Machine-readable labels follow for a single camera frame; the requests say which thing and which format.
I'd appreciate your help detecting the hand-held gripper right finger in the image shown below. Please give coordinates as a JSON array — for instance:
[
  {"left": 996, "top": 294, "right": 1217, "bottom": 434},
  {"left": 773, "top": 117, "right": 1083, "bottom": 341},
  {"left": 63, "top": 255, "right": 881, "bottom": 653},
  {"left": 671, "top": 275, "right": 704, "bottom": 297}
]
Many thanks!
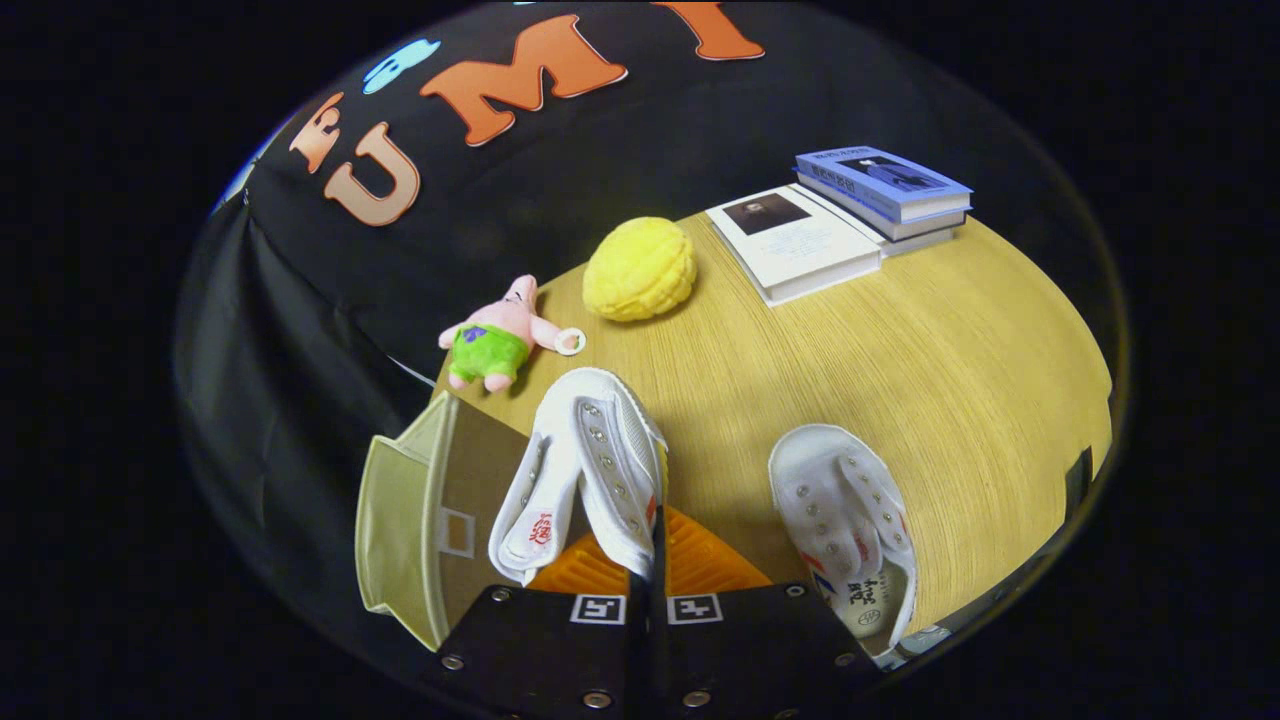
[{"left": 652, "top": 505, "right": 886, "bottom": 720}]

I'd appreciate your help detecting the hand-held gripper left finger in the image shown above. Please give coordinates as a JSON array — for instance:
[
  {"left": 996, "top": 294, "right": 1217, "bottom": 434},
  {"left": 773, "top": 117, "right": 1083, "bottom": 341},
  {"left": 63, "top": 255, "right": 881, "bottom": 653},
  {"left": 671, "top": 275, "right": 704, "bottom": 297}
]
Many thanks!
[{"left": 437, "top": 540, "right": 656, "bottom": 720}]

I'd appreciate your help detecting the white canvas shoe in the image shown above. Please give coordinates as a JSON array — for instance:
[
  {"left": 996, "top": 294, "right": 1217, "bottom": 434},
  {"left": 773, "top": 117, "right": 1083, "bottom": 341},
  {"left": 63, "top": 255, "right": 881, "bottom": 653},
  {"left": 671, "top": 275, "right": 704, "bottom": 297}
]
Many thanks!
[
  {"left": 768, "top": 423, "right": 919, "bottom": 663},
  {"left": 487, "top": 367, "right": 669, "bottom": 588}
]

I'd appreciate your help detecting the beige fabric storage box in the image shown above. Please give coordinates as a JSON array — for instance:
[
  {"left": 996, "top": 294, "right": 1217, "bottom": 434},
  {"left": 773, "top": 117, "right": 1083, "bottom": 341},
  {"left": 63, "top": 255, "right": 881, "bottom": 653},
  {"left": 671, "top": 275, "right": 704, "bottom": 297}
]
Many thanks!
[{"left": 355, "top": 390, "right": 531, "bottom": 653}]

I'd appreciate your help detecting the pink starfish plush toy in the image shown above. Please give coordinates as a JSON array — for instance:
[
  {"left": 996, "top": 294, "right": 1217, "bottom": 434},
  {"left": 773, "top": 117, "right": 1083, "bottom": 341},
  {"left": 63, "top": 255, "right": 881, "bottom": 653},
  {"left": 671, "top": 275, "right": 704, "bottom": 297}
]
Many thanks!
[{"left": 438, "top": 274, "right": 588, "bottom": 393}]

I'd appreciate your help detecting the yellow plush cushion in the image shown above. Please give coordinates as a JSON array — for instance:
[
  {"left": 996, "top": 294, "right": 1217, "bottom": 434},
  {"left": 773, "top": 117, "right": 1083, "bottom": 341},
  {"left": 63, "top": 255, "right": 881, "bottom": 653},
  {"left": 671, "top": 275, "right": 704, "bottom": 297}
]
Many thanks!
[{"left": 582, "top": 216, "right": 699, "bottom": 323}]

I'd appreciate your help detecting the white portrait cover book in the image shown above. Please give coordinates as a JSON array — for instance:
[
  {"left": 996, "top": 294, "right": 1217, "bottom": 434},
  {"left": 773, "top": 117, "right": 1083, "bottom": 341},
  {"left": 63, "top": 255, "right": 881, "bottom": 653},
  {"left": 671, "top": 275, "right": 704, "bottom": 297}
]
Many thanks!
[{"left": 705, "top": 184, "right": 884, "bottom": 308}]

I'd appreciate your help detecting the blue cover book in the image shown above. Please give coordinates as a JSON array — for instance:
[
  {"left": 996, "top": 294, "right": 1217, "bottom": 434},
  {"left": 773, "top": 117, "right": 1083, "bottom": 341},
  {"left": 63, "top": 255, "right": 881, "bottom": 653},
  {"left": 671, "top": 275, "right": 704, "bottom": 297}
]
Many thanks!
[
  {"left": 797, "top": 172, "right": 971, "bottom": 243},
  {"left": 795, "top": 146, "right": 973, "bottom": 216}
]

